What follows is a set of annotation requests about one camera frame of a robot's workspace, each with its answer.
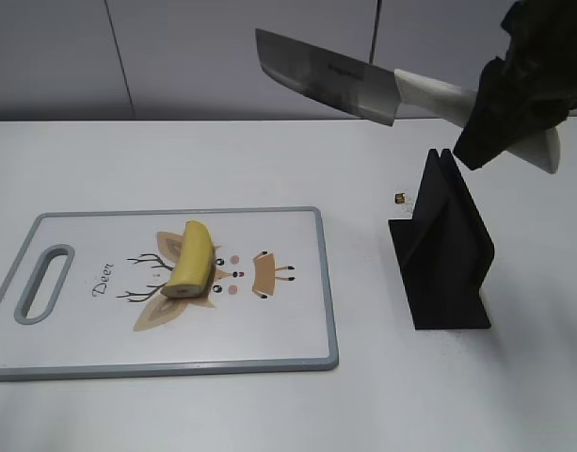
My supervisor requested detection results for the yellow banana piece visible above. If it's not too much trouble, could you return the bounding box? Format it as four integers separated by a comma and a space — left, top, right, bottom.
161, 220, 214, 299

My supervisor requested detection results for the white grey-rimmed deer cutting board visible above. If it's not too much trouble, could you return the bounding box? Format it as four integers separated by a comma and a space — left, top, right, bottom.
0, 206, 339, 381

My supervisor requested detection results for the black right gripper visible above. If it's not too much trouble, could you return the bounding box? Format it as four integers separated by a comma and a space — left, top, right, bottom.
454, 1, 577, 170

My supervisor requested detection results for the white-handled kitchen knife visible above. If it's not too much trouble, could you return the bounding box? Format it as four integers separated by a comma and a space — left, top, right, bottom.
255, 27, 562, 175

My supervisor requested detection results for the black knife stand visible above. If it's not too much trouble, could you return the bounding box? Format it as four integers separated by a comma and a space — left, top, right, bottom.
388, 149, 495, 330

